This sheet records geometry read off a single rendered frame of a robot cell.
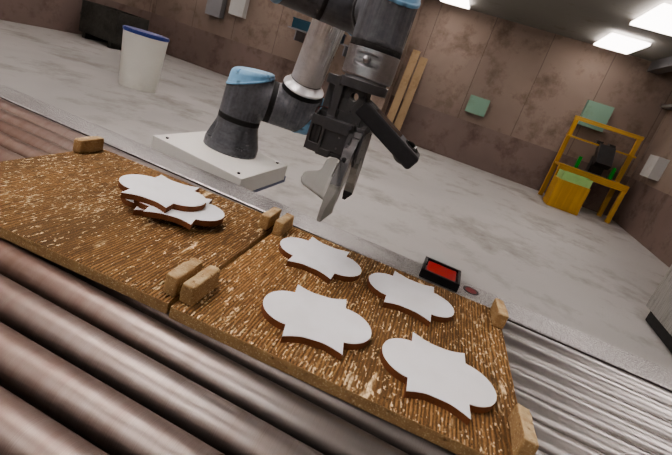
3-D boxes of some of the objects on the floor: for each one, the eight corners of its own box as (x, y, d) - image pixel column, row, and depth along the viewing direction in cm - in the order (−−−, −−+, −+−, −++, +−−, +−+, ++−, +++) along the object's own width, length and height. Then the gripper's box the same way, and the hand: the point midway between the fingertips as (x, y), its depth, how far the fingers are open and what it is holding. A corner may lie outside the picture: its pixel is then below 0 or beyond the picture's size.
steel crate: (108, 41, 1037) (113, 7, 1014) (146, 55, 1012) (152, 21, 989) (75, 35, 951) (79, -2, 928) (115, 50, 927) (120, 12, 904)
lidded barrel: (139, 93, 600) (149, 35, 576) (103, 79, 613) (112, 21, 589) (168, 94, 658) (179, 41, 634) (135, 81, 671) (144, 29, 647)
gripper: (348, 74, 73) (314, 183, 79) (312, 65, 54) (271, 209, 60) (396, 91, 71) (358, 200, 77) (376, 87, 53) (327, 232, 59)
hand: (336, 211), depth 68 cm, fingers open, 14 cm apart
